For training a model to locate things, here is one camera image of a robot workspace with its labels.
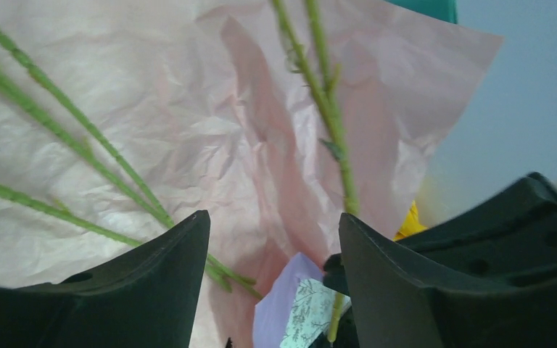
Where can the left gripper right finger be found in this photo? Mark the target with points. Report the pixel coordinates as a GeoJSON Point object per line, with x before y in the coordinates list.
{"type": "Point", "coordinates": [403, 299]}

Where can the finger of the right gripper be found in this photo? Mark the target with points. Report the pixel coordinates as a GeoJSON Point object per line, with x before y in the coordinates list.
{"type": "Point", "coordinates": [511, 239]}

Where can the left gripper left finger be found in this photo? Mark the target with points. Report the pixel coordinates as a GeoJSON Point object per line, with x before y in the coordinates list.
{"type": "Point", "coordinates": [146, 297]}

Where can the pink flower stems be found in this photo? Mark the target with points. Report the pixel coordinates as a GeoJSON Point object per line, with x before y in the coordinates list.
{"type": "Point", "coordinates": [67, 144]}

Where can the purple wrapping paper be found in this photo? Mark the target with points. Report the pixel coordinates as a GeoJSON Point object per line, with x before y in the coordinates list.
{"type": "Point", "coordinates": [273, 311]}

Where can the yellow flower stems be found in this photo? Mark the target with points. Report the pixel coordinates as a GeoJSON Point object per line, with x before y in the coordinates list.
{"type": "Point", "coordinates": [322, 90]}

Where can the pink wrapping paper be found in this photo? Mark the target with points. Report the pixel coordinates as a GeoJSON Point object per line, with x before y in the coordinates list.
{"type": "Point", "coordinates": [406, 80]}

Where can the teal cylindrical vase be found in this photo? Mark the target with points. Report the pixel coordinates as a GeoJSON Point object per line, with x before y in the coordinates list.
{"type": "Point", "coordinates": [444, 10]}

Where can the yellow cloth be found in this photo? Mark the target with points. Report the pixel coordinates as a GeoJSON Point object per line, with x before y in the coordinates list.
{"type": "Point", "coordinates": [411, 225]}

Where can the floral patterned table mat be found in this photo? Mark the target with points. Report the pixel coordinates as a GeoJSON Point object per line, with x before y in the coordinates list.
{"type": "Point", "coordinates": [310, 316]}

